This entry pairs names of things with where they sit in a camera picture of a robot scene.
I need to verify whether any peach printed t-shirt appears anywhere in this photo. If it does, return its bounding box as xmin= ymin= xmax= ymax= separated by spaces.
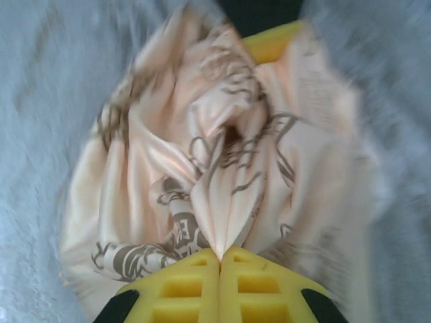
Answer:
xmin=60 ymin=6 xmax=388 ymax=303

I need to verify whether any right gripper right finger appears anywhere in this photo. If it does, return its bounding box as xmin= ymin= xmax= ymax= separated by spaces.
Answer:
xmin=220 ymin=246 xmax=341 ymax=323

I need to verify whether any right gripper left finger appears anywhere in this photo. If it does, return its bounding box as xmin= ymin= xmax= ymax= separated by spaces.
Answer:
xmin=96 ymin=247 xmax=222 ymax=323

